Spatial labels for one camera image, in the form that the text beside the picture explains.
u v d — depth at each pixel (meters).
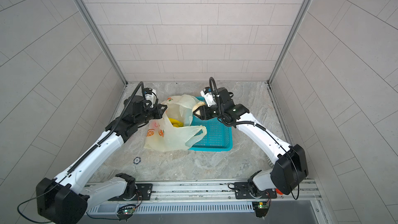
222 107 0.58
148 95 0.67
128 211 0.64
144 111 0.63
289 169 0.39
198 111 0.70
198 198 0.71
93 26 0.85
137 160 0.80
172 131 0.71
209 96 0.69
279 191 0.71
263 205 0.68
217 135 0.91
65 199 0.36
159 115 0.66
